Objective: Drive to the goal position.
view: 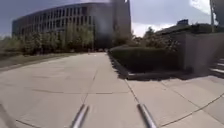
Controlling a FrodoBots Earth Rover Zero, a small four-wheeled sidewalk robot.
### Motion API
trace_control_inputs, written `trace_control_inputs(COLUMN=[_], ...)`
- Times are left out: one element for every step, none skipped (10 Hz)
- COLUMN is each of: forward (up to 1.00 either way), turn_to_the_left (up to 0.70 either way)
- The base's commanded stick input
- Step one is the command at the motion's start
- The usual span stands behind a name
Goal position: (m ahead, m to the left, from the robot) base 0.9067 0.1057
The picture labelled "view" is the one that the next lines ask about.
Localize trimmed dark green hedge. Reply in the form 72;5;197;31
109;45;181;74

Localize bushes behind hedge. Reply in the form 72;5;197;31
113;26;183;51

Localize pale concrete slab pavement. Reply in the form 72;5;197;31
0;51;224;128

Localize robot's own part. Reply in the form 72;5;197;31
137;103;158;128
70;104;90;128

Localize large curved glass building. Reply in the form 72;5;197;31
11;0;132;50

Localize row of trees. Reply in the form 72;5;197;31
0;23;96;56

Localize grass strip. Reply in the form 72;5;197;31
0;52;73;70

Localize concrete steps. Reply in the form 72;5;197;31
209;57;224;76

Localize pole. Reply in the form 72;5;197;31
209;0;216;34

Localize grey concrete wall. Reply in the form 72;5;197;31
176;31;224;75

